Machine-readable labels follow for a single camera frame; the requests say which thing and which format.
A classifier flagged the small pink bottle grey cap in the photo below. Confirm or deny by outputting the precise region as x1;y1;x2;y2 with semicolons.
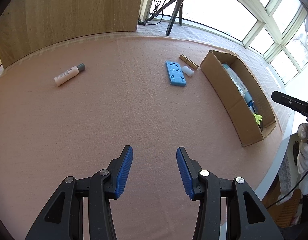
54;63;86;87

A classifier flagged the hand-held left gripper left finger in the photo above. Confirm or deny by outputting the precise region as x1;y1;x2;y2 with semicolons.
25;145;134;240

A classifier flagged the black ring light cable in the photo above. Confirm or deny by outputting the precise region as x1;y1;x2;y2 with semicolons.
151;0;179;25

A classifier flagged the white lace cloth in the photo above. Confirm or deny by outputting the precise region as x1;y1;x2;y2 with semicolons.
278;152;298;195

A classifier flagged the wooden clothespin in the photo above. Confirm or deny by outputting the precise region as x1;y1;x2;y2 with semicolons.
179;54;199;70

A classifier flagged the checked table cloth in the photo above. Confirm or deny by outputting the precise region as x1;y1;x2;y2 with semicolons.
1;21;294;140

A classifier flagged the blue phone stand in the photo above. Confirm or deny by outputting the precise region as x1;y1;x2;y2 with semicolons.
166;60;187;87

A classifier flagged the cardboard box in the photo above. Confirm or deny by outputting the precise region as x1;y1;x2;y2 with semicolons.
199;50;277;147

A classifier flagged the large light wooden board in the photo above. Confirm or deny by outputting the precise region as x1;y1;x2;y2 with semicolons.
0;0;146;69

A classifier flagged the white lotion bottle blue cap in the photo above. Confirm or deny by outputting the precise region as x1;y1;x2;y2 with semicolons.
222;64;246;97

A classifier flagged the blue round tape measure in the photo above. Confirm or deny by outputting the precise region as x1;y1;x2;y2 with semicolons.
245;91;256;114

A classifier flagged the white eraser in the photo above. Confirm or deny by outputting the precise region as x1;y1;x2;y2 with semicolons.
182;65;196;78

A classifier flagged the white window frame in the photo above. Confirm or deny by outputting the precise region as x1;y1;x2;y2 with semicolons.
141;0;308;85

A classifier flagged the orange ribbed panel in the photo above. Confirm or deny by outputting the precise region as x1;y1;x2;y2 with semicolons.
276;190;302;228

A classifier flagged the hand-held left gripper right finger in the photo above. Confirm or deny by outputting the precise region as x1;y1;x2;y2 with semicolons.
176;147;284;240

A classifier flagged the person's right hand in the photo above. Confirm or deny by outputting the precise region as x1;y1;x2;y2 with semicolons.
297;123;308;174

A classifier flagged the black tripod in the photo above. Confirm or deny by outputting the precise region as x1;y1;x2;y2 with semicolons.
146;0;183;37

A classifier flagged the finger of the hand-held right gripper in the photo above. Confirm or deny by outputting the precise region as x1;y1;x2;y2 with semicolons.
271;91;308;117

